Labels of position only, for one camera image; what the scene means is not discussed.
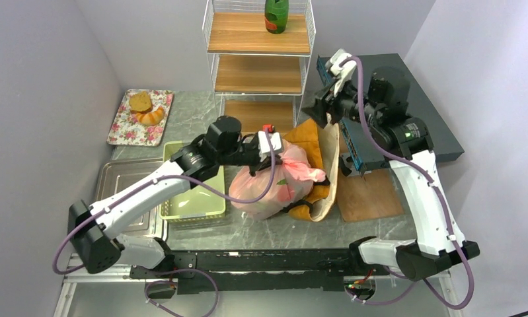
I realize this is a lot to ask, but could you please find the brown paper grocery bag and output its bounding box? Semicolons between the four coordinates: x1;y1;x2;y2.
284;119;340;222

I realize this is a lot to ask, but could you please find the pink plastic bag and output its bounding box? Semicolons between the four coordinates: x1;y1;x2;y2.
229;140;326;220

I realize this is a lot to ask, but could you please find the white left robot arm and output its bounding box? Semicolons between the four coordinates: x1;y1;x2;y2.
61;116;283;276

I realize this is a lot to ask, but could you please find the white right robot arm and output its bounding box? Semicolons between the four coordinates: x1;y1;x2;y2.
305;64;480;281

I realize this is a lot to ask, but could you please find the grey metal equipment box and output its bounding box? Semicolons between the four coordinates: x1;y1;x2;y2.
317;53;464;175

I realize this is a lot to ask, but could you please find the green plastic basket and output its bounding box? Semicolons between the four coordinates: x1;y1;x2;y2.
159;141;226;223

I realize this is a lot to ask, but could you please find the wooden board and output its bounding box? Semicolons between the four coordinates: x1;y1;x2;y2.
336;170;404;223

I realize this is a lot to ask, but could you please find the croissant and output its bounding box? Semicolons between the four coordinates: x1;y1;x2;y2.
133;106;165;126

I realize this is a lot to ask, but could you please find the green glass bottle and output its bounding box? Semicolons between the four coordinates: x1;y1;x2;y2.
264;0;289;34

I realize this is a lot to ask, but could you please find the brown bread slice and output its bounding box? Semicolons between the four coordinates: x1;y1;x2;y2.
128;90;153;114

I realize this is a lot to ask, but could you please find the floral tray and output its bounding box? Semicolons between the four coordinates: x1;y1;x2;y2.
106;89;174;147

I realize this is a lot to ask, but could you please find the metal baking tray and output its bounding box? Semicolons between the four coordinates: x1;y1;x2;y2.
95;158;168;240

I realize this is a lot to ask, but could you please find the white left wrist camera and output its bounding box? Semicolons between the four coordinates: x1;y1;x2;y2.
257;124;284;162

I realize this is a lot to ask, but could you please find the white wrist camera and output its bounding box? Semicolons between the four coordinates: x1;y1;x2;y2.
325;48;357;97
257;124;284;162

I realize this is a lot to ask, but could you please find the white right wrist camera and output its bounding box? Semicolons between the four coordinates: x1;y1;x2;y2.
325;48;357;97

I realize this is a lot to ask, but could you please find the white wire wooden shelf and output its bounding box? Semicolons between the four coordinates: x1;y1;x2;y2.
202;1;316;134

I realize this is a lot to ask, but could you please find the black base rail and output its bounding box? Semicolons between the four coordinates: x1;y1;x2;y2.
130;248;388;295

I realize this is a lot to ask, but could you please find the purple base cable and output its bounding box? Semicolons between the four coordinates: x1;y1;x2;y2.
143;264;223;317

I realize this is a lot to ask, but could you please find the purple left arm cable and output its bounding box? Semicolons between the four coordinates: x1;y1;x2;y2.
52;129;277;275

